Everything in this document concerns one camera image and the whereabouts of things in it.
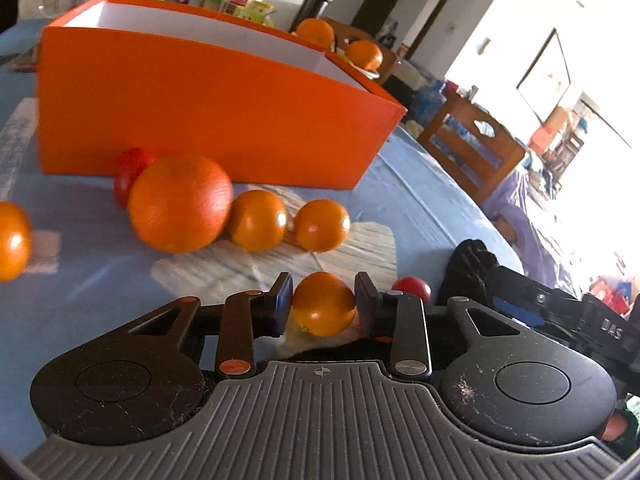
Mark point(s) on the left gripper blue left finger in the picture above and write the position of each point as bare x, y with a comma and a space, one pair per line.
247, 316

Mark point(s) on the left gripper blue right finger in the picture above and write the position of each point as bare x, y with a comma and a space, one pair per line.
399, 316

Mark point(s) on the red cherry tomato front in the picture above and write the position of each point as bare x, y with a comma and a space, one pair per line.
414, 286

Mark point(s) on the black knitted cloth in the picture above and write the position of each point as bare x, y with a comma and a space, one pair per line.
466, 273

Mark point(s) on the tangerine beside large orange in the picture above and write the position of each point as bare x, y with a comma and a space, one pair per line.
258, 221

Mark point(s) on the large orange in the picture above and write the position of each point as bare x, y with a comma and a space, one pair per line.
180, 203

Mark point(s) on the blue tablecloth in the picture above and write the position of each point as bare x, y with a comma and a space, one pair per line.
89, 272

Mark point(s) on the wooden chair right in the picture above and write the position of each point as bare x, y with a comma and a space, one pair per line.
471, 146

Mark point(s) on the red tomato behind pear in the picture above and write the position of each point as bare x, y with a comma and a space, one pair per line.
129, 166

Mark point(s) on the orange cardboard box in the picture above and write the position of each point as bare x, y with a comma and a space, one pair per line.
268, 107

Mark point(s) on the white fruit bowl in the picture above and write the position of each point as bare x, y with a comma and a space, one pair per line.
373, 75

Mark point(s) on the small tangerine far left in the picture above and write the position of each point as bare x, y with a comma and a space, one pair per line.
15, 241

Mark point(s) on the orange in bowl right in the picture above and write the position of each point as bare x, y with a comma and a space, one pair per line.
365, 54

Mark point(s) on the orange in bowl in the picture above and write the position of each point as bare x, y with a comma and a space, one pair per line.
316, 31
365, 54

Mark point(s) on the orange in bowl left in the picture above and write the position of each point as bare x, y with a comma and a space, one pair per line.
316, 31

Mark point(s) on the black thermos bottle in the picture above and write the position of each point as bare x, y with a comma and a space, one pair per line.
309, 9

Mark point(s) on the black smartphone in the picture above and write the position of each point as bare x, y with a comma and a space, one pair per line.
27, 61

